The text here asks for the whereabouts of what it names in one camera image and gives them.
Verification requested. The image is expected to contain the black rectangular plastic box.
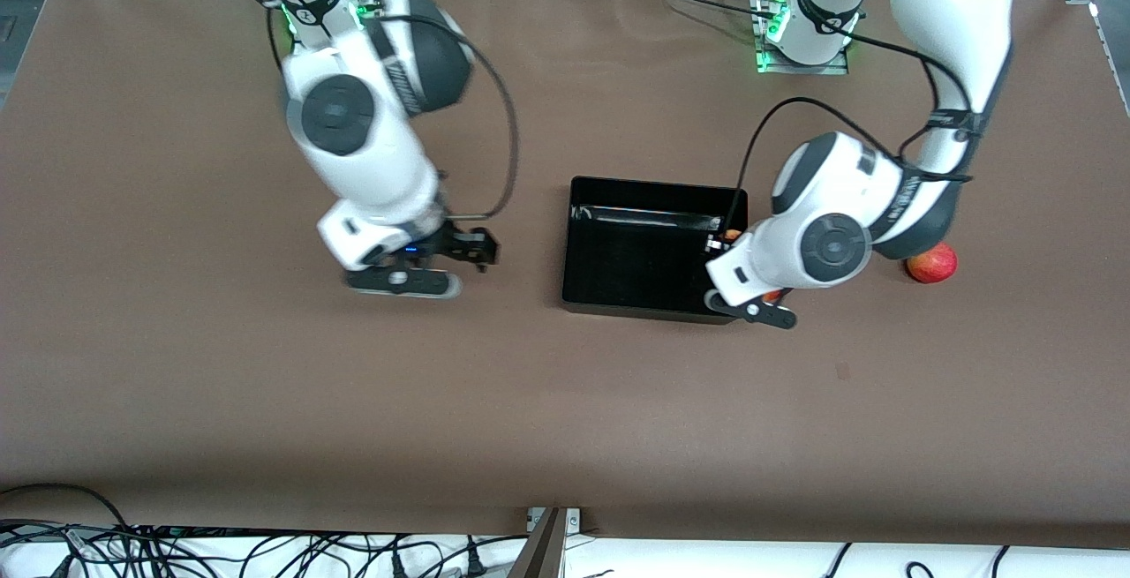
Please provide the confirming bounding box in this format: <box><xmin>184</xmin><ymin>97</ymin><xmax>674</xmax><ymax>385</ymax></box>
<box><xmin>562</xmin><ymin>176</ymin><xmax>750</xmax><ymax>325</ymax></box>

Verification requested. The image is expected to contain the large red apple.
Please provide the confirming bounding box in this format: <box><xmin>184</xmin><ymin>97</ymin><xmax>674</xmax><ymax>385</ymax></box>
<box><xmin>907</xmin><ymin>243</ymin><xmax>959</xmax><ymax>284</ymax></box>

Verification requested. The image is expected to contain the brown table cover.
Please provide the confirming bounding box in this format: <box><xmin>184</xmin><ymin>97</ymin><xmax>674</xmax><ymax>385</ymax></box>
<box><xmin>0</xmin><ymin>0</ymin><xmax>1130</xmax><ymax>552</ymax></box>

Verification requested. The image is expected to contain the dark metal beam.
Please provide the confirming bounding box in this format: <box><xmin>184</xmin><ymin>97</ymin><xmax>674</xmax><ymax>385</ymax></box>
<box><xmin>508</xmin><ymin>507</ymin><xmax>568</xmax><ymax>578</ymax></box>

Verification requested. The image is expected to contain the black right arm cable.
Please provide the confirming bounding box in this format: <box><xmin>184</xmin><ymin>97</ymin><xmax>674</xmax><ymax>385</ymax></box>
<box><xmin>207</xmin><ymin>0</ymin><xmax>520</xmax><ymax>221</ymax></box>

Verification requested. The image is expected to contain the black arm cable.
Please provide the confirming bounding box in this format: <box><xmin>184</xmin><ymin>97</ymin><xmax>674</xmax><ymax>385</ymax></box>
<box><xmin>207</xmin><ymin>0</ymin><xmax>520</xmax><ymax>221</ymax></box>
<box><xmin>726</xmin><ymin>0</ymin><xmax>983</xmax><ymax>236</ymax></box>

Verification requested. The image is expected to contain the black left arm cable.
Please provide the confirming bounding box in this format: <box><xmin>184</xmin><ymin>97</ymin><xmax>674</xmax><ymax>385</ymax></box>
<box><xmin>726</xmin><ymin>0</ymin><xmax>983</xmax><ymax>236</ymax></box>

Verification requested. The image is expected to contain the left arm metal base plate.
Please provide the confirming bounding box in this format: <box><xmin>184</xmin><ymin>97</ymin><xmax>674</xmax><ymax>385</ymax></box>
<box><xmin>754</xmin><ymin>0</ymin><xmax>851</xmax><ymax>76</ymax></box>

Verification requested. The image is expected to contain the small metal bracket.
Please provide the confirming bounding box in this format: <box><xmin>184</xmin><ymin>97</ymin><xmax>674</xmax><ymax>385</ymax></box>
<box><xmin>527</xmin><ymin>507</ymin><xmax>582</xmax><ymax>534</ymax></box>

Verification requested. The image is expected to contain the black looping floor cable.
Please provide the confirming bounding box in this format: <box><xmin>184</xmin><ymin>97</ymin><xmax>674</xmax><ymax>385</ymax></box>
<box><xmin>0</xmin><ymin>482</ymin><xmax>135</xmax><ymax>533</ymax></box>

